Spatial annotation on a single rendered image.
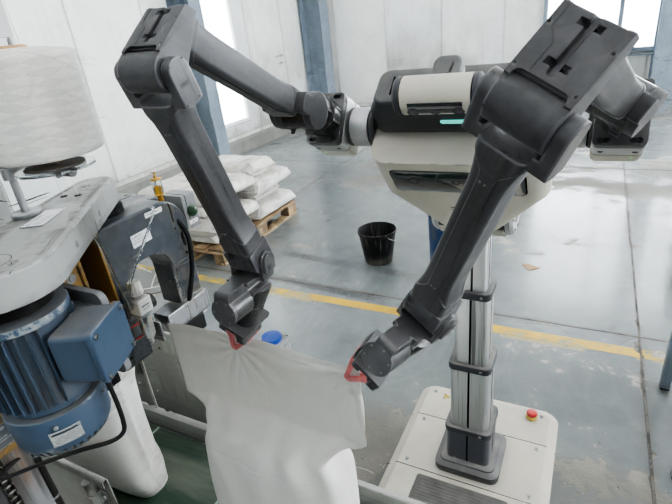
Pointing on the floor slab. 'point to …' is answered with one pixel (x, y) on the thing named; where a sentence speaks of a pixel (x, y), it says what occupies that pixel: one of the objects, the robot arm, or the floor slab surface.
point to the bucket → (377, 242)
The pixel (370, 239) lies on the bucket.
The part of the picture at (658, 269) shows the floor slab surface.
